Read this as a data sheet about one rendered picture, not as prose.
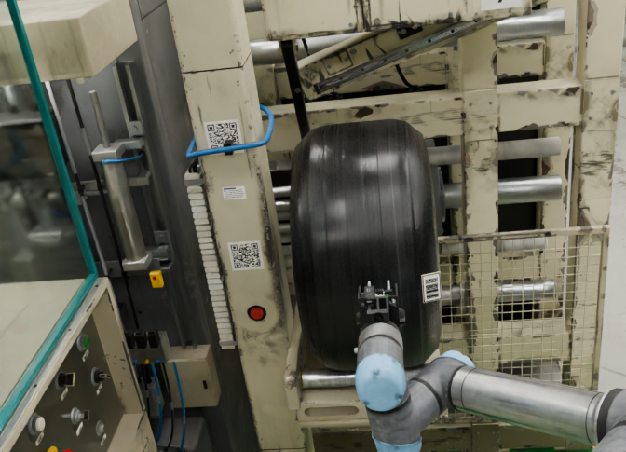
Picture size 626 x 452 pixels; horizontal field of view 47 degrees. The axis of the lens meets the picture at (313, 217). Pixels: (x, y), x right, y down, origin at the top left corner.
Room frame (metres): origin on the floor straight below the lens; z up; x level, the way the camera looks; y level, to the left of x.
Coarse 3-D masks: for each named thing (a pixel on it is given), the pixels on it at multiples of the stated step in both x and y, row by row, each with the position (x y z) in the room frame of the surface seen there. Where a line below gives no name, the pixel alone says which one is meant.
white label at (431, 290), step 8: (440, 272) 1.22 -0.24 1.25; (424, 280) 1.21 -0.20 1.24; (432, 280) 1.21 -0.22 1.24; (440, 280) 1.21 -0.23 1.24; (424, 288) 1.21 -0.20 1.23; (432, 288) 1.21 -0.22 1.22; (440, 288) 1.21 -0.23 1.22; (424, 296) 1.20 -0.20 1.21; (432, 296) 1.21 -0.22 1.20; (440, 296) 1.21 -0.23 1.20
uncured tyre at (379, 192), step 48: (336, 144) 1.44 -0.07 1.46; (384, 144) 1.41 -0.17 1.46; (336, 192) 1.32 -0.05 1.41; (384, 192) 1.30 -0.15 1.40; (432, 192) 1.36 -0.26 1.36; (336, 240) 1.26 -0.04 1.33; (384, 240) 1.24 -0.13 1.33; (432, 240) 1.26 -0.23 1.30; (336, 288) 1.22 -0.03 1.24; (384, 288) 1.21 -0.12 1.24; (336, 336) 1.22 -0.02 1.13; (432, 336) 1.23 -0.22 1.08
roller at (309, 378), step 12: (300, 372) 1.38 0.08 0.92; (312, 372) 1.37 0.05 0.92; (324, 372) 1.37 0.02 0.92; (336, 372) 1.36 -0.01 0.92; (348, 372) 1.36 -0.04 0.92; (408, 372) 1.33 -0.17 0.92; (312, 384) 1.35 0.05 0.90; (324, 384) 1.35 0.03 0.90; (336, 384) 1.35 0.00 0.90; (348, 384) 1.34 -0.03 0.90
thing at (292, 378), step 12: (300, 324) 1.53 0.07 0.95; (300, 336) 1.48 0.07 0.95; (300, 348) 1.45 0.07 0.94; (288, 360) 1.40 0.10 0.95; (300, 360) 1.41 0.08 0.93; (288, 372) 1.35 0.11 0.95; (288, 384) 1.32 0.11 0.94; (300, 384) 1.35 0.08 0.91; (288, 396) 1.33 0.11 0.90; (300, 396) 1.35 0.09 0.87
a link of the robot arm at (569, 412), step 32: (448, 352) 1.01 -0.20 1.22; (448, 384) 0.92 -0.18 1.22; (480, 384) 0.88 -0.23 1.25; (512, 384) 0.85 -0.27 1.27; (544, 384) 0.83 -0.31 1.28; (480, 416) 0.88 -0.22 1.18; (512, 416) 0.82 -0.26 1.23; (544, 416) 0.78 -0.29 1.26; (576, 416) 0.75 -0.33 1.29; (608, 416) 0.71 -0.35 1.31
